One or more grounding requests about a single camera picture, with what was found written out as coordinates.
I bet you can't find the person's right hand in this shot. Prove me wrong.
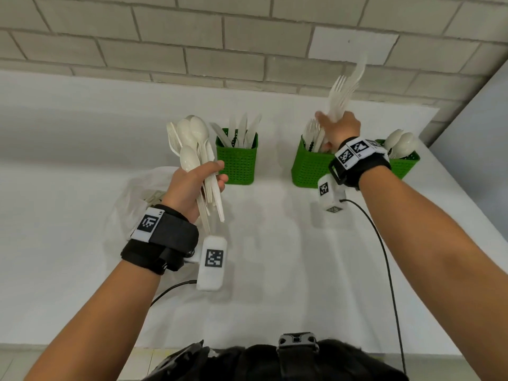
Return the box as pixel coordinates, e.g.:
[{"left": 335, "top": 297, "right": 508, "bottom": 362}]
[{"left": 314, "top": 111, "right": 362, "bottom": 153}]

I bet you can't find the person's left hand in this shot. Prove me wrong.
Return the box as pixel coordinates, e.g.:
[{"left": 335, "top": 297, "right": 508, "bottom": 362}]
[{"left": 161, "top": 160, "right": 230, "bottom": 225}]

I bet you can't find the handful of white plastic forks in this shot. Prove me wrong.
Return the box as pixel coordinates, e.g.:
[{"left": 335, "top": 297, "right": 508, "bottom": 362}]
[{"left": 327, "top": 55, "right": 369, "bottom": 123}]

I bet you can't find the bunch of white plastic forks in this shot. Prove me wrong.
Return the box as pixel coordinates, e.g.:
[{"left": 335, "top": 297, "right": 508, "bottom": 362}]
[{"left": 301, "top": 119, "right": 328, "bottom": 153}]

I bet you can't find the handful of white plastic cutlery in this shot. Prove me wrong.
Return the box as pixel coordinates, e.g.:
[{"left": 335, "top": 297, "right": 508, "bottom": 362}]
[{"left": 166, "top": 114, "right": 226, "bottom": 234}]

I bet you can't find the bunch of white plastic spoons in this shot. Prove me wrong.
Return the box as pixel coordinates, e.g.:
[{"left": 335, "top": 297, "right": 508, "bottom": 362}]
[{"left": 383, "top": 129, "right": 420, "bottom": 160}]

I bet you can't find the clear plastic bag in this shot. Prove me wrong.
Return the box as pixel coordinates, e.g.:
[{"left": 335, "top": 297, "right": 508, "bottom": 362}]
[{"left": 104, "top": 166, "right": 179, "bottom": 258}]

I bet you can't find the bunch of white plastic knives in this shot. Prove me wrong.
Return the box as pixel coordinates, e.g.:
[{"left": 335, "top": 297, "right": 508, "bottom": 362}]
[{"left": 209, "top": 113, "right": 262, "bottom": 149}]

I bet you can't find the person's right forearm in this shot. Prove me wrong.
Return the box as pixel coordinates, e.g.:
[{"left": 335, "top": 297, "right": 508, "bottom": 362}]
[{"left": 358, "top": 165, "right": 508, "bottom": 381}]

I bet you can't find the person's left forearm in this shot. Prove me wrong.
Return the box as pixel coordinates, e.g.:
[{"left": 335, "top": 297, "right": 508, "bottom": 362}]
[{"left": 23, "top": 259, "right": 161, "bottom": 381}]

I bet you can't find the person's black clothing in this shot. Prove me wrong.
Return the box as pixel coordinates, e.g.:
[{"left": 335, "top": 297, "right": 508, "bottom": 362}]
[{"left": 141, "top": 339, "right": 410, "bottom": 381}]

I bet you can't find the black right wrist band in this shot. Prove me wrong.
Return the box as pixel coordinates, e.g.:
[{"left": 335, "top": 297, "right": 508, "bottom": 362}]
[{"left": 328, "top": 137, "right": 393, "bottom": 191}]

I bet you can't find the black wrist band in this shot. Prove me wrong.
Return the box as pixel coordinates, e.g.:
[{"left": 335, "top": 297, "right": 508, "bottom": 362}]
[
  {"left": 120, "top": 204, "right": 199, "bottom": 276},
  {"left": 328, "top": 137, "right": 393, "bottom": 191}
]

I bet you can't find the black left wrist band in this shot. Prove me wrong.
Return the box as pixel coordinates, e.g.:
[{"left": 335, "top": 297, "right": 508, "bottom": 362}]
[{"left": 120, "top": 204, "right": 199, "bottom": 276}]

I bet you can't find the black harness buckle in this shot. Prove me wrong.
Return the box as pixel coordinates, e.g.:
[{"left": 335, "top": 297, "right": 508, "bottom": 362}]
[
  {"left": 158, "top": 340, "right": 211, "bottom": 378},
  {"left": 276, "top": 332, "right": 320, "bottom": 353}
]

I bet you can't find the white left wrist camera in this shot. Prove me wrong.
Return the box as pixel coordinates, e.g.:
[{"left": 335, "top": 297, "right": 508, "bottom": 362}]
[{"left": 196, "top": 235, "right": 228, "bottom": 292}]

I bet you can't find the black left camera cable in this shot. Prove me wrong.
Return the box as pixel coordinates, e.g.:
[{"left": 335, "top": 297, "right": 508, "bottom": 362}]
[{"left": 150, "top": 279, "right": 198, "bottom": 307}]

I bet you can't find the black camera cable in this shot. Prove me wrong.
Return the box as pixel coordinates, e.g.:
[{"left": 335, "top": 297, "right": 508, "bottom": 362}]
[
  {"left": 150, "top": 279, "right": 198, "bottom": 307},
  {"left": 340, "top": 198, "right": 407, "bottom": 376}
]

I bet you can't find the black right camera cable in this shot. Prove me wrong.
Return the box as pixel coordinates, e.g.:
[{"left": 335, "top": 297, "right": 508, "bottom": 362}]
[{"left": 340, "top": 198, "right": 407, "bottom": 376}]

